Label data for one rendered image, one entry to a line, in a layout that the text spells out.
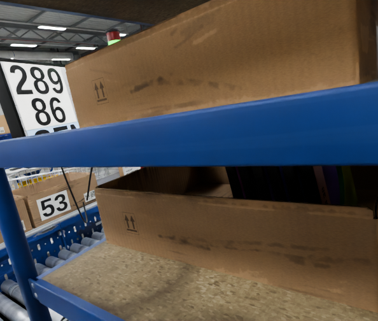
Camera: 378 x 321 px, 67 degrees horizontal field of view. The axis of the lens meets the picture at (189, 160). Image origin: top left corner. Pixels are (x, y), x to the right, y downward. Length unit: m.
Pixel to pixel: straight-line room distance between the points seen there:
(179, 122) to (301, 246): 0.19
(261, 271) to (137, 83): 0.27
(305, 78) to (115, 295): 0.32
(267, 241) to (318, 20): 0.21
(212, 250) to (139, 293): 0.10
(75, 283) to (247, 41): 0.37
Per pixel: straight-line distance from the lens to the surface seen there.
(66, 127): 1.02
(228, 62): 0.30
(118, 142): 0.22
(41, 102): 0.98
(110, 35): 1.18
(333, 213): 0.29
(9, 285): 1.49
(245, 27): 0.29
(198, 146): 0.17
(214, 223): 0.35
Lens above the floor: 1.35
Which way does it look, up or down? 11 degrees down
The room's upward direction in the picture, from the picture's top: 10 degrees counter-clockwise
